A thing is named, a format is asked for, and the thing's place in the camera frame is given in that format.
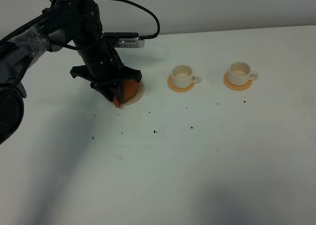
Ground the orange coaster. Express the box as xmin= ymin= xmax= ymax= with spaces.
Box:
xmin=223 ymin=72 xmax=252 ymax=91
xmin=167 ymin=75 xmax=195 ymax=92

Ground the beige round teapot saucer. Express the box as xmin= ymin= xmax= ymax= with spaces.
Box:
xmin=122 ymin=81 xmax=145 ymax=105

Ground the white teacup left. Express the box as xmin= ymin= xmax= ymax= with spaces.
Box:
xmin=171 ymin=65 xmax=201 ymax=89

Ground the orange coaster left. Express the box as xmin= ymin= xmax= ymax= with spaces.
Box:
xmin=167 ymin=75 xmax=195 ymax=92

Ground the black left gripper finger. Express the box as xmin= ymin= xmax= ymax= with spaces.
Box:
xmin=90 ymin=83 xmax=118 ymax=102
xmin=116 ymin=83 xmax=123 ymax=108

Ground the brown clay teapot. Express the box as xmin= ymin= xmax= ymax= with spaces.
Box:
xmin=113 ymin=80 xmax=139 ymax=108

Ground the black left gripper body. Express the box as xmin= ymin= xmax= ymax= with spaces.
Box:
xmin=70 ymin=37 xmax=142 ymax=85

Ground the white teacup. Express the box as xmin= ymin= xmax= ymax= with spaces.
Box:
xmin=171 ymin=65 xmax=201 ymax=89
xmin=228 ymin=62 xmax=259 ymax=86

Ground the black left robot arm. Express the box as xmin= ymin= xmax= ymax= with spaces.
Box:
xmin=0 ymin=0 xmax=142 ymax=141

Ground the orange coaster right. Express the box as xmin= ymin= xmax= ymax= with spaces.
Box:
xmin=223 ymin=72 xmax=252 ymax=91

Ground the white teacup right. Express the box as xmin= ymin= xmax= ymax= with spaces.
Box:
xmin=228 ymin=62 xmax=259 ymax=86

